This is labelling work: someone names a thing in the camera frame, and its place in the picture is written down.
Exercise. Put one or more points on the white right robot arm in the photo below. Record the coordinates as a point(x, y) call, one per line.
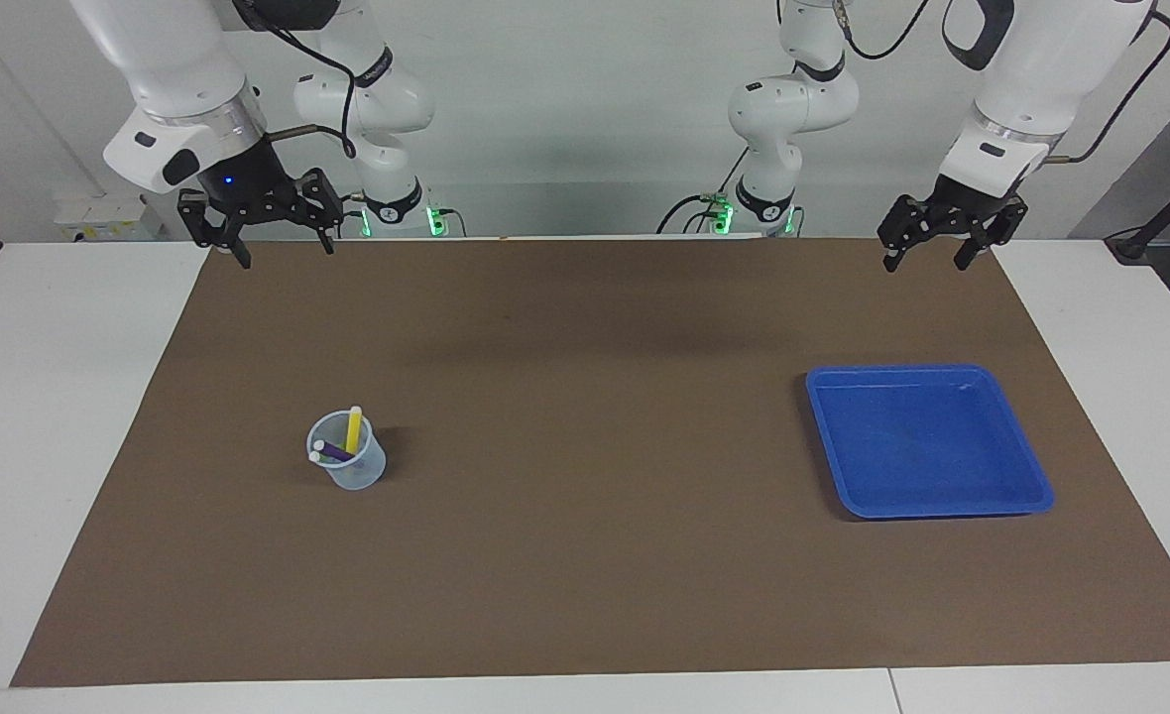
point(169, 59)

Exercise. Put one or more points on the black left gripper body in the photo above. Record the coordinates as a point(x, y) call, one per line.
point(977, 203)

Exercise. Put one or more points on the green lit base connector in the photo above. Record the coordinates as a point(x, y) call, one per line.
point(436, 220)
point(719, 213)

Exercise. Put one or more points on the black stand pole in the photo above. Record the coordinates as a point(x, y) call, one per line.
point(1165, 213)

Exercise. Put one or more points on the purple pen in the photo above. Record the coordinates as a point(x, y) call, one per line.
point(335, 451)

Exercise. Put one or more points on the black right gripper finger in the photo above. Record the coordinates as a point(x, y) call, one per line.
point(203, 218)
point(322, 198)

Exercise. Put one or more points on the blue plastic tray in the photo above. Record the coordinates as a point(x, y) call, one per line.
point(927, 446)

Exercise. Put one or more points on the clear plastic cup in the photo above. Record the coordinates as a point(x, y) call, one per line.
point(357, 476)

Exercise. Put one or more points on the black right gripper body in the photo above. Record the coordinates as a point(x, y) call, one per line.
point(248, 183)

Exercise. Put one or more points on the brown table mat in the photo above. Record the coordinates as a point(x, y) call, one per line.
point(585, 555)

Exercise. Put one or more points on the yellow pen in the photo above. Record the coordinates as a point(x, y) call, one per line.
point(353, 428)

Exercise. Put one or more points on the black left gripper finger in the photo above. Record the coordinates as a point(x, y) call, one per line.
point(907, 223)
point(1001, 226)

